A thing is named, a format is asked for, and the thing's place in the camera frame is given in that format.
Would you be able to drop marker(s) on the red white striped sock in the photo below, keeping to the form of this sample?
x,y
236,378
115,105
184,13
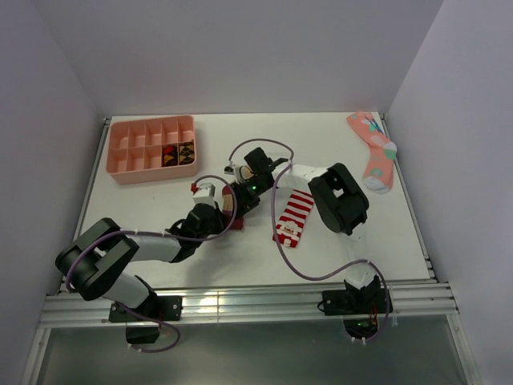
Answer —
x,y
291,222

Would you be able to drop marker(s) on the red argyle rolled sock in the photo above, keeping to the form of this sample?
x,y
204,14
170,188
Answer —
x,y
170,155

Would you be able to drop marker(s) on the pink divided organizer tray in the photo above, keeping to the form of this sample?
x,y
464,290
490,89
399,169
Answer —
x,y
134,152

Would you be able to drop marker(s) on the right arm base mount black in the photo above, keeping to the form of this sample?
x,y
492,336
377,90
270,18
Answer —
x,y
367,304

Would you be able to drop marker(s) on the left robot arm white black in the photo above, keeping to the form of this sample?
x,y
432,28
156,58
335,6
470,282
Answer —
x,y
93,264

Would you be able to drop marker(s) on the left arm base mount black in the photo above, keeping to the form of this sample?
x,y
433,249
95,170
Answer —
x,y
145,324

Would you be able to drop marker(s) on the pink patterned sock pair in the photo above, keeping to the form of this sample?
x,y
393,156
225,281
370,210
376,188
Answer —
x,y
379,173

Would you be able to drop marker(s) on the tan maroon sock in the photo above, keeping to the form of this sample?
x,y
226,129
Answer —
x,y
228,202

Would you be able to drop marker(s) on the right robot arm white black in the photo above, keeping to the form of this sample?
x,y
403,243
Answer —
x,y
341,205

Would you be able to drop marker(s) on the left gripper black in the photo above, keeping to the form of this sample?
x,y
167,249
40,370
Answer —
x,y
220,220

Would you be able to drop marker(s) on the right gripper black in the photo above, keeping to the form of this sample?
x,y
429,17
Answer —
x,y
245,204

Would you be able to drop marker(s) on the brown argyle rolled sock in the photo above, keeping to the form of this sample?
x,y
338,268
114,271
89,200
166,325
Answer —
x,y
186,153

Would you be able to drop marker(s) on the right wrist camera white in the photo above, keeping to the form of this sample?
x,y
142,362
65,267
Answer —
x,y
234,170

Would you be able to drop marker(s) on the aluminium rail frame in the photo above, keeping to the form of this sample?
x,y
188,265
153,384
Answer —
x,y
267,291

